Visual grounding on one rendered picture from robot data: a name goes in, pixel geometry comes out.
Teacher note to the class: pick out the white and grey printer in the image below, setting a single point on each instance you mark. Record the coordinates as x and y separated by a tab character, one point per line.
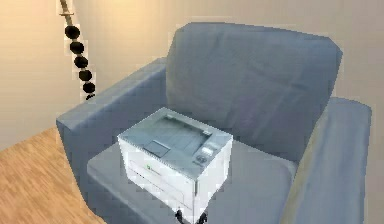
176	146

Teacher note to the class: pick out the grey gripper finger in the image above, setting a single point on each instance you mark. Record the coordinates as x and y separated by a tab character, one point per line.
179	216
202	219

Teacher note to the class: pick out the blue-grey armchair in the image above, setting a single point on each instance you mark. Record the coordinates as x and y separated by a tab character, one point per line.
253	86

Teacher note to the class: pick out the floor lamp with black balls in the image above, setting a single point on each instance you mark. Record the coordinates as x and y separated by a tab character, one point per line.
77	47

